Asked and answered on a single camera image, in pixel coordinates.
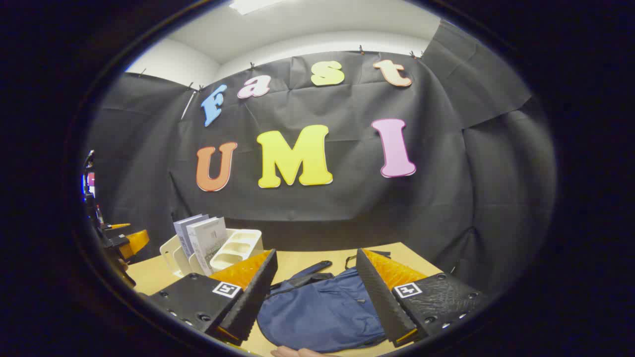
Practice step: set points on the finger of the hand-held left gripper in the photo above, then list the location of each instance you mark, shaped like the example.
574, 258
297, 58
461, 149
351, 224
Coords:
135, 242

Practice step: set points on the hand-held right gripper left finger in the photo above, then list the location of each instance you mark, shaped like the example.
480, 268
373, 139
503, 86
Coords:
253, 307

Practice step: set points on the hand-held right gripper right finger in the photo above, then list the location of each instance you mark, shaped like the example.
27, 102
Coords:
379, 302

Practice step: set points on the grey-blue cover book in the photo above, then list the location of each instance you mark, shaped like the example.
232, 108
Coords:
184, 230

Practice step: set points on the blue schoolbag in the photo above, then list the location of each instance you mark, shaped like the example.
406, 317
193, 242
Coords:
322, 312

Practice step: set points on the white plastic bookshelf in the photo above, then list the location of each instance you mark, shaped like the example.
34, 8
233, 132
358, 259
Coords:
238, 248

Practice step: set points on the white book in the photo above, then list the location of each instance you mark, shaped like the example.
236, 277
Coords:
208, 240

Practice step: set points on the red and blue background object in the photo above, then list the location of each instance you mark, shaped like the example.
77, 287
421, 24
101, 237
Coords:
91, 178

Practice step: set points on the black backdrop cloth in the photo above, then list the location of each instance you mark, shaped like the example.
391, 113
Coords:
347, 198

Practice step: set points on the ceiling light panel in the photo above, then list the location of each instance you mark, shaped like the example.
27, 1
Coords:
250, 5

